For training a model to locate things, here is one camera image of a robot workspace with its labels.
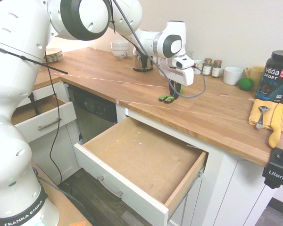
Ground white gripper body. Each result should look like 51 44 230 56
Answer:
158 57 195 87

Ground green handled scissors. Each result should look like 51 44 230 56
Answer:
158 85 185 103

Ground large wooden drawer white front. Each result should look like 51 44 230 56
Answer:
73 117 209 226

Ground small wooden drawer white front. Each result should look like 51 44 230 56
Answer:
11 94 77 144

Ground small patterned white cup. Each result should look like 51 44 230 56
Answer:
192 59 205 75

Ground spice jar with brown lid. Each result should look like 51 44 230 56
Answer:
202 58 213 77
211 59 223 79

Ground stainless steel electric kettle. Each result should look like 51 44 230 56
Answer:
132 45 155 73

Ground plain white mug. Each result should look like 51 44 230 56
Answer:
223 66 244 86

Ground green lime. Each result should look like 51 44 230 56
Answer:
237 77 254 91

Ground stack of white bowls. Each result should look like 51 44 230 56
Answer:
110 39 130 59

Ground yellow mug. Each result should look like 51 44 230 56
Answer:
244 65 266 87

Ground yellow folded cloth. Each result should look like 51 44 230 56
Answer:
248 98 283 136

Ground stainless steel dishwasher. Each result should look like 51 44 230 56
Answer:
67 84 119 145

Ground metal spoon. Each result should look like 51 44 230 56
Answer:
256 105 270 130

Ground black Vega protein tub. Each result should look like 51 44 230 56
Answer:
255 50 283 105

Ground stack of cream plates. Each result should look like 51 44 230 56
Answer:
42 48 65 64

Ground black Ulanzi clamp stand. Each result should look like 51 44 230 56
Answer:
262 138 283 189

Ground white corner base cabinet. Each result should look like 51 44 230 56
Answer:
16 81 83 187

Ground brown robot mounting board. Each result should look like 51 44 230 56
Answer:
29 160 93 226

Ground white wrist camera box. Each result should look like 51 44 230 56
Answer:
175 54 195 70

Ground gray braided camera cable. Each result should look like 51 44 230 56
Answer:
109 0 207 100

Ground yellow handled utensil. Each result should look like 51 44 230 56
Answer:
268 103 283 149

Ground large drawer metal handle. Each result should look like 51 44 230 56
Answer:
96 176 124 201

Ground thin black hanging cable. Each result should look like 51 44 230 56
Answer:
43 52 63 187

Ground small drawer metal handle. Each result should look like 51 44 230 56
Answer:
37 117 62 131

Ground gray cable at robot base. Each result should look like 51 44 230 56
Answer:
32 166 96 226

